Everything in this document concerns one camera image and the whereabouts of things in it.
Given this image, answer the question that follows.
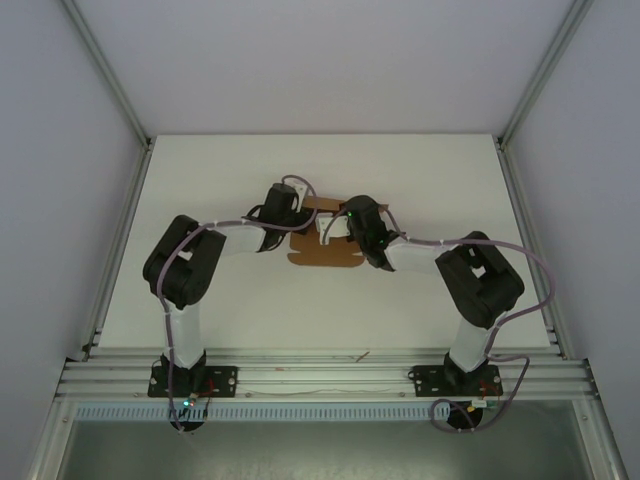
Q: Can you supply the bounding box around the brown cardboard box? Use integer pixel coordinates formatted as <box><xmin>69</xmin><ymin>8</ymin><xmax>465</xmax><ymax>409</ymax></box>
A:
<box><xmin>285</xmin><ymin>195</ymin><xmax>390</xmax><ymax>269</ymax></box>

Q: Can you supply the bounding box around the grey metal panel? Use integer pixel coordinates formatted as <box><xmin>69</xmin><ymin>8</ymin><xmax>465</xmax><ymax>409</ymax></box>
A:
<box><xmin>29</xmin><ymin>399</ymin><xmax>627</xmax><ymax>480</ymax></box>

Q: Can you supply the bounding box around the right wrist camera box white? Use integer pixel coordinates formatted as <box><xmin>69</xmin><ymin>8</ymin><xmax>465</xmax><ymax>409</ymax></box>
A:
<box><xmin>317</xmin><ymin>212</ymin><xmax>352</xmax><ymax>247</ymax></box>

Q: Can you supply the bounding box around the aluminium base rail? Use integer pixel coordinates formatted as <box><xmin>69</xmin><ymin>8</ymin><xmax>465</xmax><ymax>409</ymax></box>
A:
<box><xmin>55</xmin><ymin>348</ymin><xmax>599</xmax><ymax>402</ymax></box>

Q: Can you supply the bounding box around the aluminium side rail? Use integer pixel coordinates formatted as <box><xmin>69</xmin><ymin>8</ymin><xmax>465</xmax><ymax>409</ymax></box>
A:
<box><xmin>79</xmin><ymin>144</ymin><xmax>154</xmax><ymax>362</ymax></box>
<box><xmin>494</xmin><ymin>142</ymin><xmax>571</xmax><ymax>359</ymax></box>

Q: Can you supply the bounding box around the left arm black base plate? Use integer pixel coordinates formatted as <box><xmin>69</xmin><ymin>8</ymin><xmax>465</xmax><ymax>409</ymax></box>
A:
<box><xmin>147</xmin><ymin>365</ymin><xmax>239</xmax><ymax>399</ymax></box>

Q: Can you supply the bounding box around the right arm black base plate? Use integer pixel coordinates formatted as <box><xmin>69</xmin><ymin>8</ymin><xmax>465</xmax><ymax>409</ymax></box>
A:
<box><xmin>407</xmin><ymin>363</ymin><xmax>504</xmax><ymax>399</ymax></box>

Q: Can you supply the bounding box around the slotted grey cable duct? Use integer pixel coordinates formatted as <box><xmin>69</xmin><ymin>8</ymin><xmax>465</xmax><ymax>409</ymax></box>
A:
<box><xmin>73</xmin><ymin>403</ymin><xmax>506</xmax><ymax>423</ymax></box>

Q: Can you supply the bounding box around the aluminium frame post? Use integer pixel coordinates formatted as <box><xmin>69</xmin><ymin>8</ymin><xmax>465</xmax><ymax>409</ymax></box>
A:
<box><xmin>496</xmin><ymin>0</ymin><xmax>595</xmax><ymax>147</ymax></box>
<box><xmin>62</xmin><ymin>0</ymin><xmax>154</xmax><ymax>150</ymax></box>

